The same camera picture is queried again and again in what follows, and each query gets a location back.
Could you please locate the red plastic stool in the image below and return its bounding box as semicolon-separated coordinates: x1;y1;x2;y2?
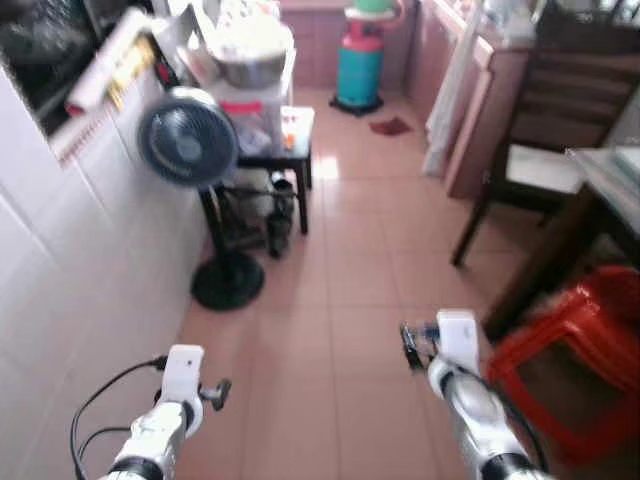
487;265;640;467

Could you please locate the red floor cloth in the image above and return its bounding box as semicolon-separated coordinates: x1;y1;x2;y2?
369;117;414;138

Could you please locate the grey wooden table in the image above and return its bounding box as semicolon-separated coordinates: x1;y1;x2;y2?
484;145;640;343

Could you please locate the small black side stand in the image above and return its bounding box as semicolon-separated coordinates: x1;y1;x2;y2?
212;105;317;259

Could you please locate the pink tiled counter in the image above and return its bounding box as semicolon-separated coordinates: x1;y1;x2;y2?
420;0;533;200

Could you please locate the black standing fan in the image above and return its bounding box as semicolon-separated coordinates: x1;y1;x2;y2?
137;87;267;312

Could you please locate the white hanging cloth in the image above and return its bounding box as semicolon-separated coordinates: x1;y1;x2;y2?
424;0;487;180

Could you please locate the white box red label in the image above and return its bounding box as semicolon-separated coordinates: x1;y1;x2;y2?
213;84;288;158

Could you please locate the teal gas cylinder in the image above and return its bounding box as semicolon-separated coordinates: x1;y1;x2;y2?
332;0;389;117

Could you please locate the dark wooden chair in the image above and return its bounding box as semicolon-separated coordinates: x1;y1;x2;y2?
450;3;640;267

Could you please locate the large steel pot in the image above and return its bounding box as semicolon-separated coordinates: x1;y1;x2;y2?
208;16;295;90

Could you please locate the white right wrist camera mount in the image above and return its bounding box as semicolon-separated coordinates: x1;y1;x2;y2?
436;310;481;371

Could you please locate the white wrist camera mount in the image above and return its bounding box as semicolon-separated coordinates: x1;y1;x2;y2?
436;310;481;371
161;345;207;407

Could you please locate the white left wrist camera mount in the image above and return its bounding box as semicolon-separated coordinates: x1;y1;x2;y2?
161;345;207;407

